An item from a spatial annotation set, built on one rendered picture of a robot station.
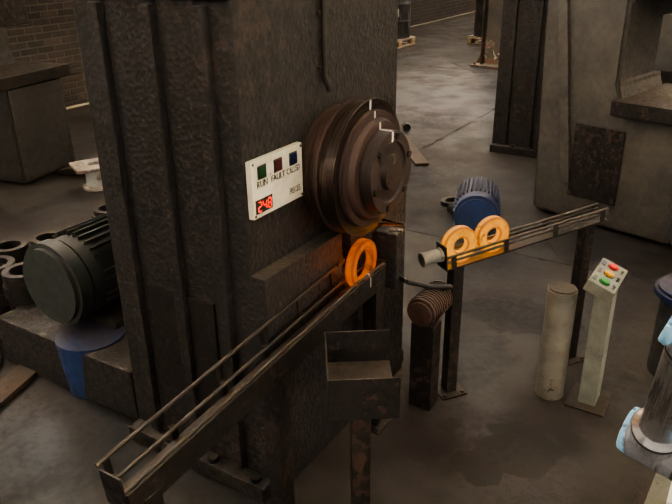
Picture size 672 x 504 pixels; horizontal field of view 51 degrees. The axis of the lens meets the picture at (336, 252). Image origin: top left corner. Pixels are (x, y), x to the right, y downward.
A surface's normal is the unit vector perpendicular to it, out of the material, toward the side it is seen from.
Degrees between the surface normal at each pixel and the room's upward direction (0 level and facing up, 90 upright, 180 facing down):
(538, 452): 0
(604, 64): 90
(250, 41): 90
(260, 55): 90
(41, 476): 0
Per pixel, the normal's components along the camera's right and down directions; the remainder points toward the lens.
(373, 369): -0.01, -0.87
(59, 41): 0.85, 0.21
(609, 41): -0.72, 0.29
